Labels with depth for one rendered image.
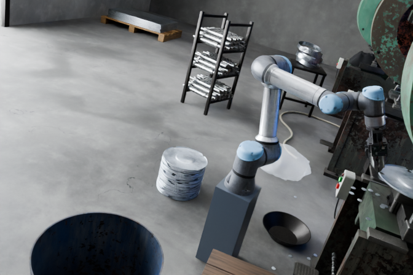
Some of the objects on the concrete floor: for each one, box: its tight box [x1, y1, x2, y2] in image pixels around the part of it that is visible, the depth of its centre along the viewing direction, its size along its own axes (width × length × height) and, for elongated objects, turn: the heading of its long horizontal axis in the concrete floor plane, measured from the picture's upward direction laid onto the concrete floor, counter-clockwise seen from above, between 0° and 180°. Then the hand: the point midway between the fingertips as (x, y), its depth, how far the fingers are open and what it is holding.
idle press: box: [326, 0, 411, 120], centre depth 457 cm, size 153×99×174 cm, turn 46°
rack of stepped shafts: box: [181, 11, 254, 115], centre depth 389 cm, size 43×46×95 cm
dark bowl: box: [262, 211, 311, 247], centre depth 232 cm, size 30×30×7 cm
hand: (378, 168), depth 159 cm, fingers closed
